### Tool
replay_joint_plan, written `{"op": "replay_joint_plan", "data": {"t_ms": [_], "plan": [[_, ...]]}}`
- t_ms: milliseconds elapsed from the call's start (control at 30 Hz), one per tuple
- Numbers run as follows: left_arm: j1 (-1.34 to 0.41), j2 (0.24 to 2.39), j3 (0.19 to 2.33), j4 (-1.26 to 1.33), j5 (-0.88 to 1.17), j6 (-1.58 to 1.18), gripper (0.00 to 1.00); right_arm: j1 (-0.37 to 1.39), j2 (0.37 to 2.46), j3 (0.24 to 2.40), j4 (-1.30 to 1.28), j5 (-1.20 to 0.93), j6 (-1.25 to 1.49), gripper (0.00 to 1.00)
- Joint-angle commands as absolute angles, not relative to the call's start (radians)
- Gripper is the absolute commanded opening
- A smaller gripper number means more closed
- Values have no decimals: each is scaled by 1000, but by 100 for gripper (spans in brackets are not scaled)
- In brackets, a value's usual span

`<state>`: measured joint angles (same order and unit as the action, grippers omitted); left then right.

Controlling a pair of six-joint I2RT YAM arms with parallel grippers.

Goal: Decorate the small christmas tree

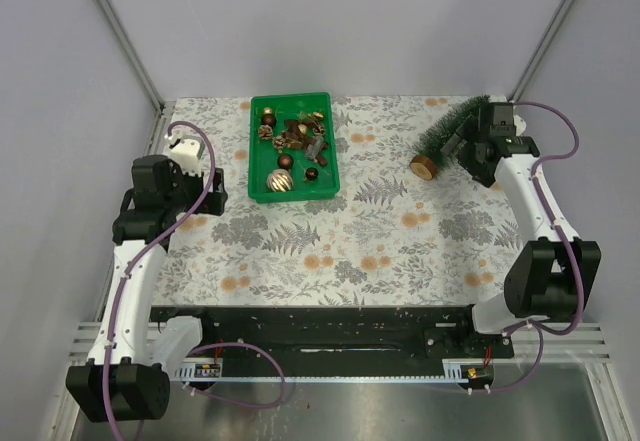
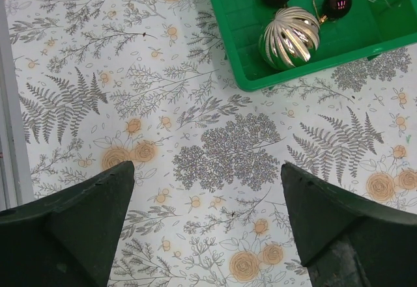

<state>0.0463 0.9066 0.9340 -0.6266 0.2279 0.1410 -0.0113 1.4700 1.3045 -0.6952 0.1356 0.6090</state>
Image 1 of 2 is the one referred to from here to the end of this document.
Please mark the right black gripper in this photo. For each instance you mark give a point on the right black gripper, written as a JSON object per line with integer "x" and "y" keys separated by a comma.
{"x": 468, "y": 130}

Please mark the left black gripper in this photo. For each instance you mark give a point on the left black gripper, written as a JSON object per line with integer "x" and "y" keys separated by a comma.
{"x": 213, "y": 203}

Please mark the small green christmas tree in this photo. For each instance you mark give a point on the small green christmas tree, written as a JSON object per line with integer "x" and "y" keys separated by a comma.
{"x": 429, "y": 160}

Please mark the silver striped bauble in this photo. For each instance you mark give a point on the silver striped bauble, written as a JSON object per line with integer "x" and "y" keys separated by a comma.
{"x": 280, "y": 180}

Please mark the grey metallic ornament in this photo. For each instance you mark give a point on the grey metallic ornament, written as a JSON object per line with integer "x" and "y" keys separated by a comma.
{"x": 312, "y": 150}

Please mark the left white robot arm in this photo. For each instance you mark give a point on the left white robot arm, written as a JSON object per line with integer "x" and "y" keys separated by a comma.
{"x": 125, "y": 376}

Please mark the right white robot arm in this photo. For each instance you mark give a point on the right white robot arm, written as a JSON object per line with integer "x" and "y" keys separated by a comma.
{"x": 549, "y": 284}

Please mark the brown faceted bauble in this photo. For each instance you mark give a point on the brown faceted bauble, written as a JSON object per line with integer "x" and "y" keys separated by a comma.
{"x": 285, "y": 161}

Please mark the dark brown matte bauble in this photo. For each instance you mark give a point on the dark brown matte bauble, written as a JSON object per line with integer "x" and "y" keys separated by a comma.
{"x": 268, "y": 119}

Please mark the green plastic tray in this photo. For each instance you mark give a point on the green plastic tray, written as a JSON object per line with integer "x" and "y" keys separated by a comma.
{"x": 263, "y": 156}

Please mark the floral patterned table mat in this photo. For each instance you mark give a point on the floral patterned table mat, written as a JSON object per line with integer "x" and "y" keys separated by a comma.
{"x": 386, "y": 238}

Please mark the brown ribbon bow cluster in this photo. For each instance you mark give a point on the brown ribbon bow cluster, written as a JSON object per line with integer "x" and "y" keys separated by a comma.
{"x": 298, "y": 133}

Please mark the small dark brown bauble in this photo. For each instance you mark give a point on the small dark brown bauble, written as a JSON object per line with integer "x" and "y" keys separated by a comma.
{"x": 311, "y": 174}

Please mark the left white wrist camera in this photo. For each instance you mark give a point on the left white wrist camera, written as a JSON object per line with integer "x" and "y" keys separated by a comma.
{"x": 187, "y": 151}

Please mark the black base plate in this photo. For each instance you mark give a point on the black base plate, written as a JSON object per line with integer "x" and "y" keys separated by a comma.
{"x": 343, "y": 333}

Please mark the white slotted cable duct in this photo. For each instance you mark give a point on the white slotted cable duct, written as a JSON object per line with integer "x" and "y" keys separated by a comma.
{"x": 314, "y": 370}

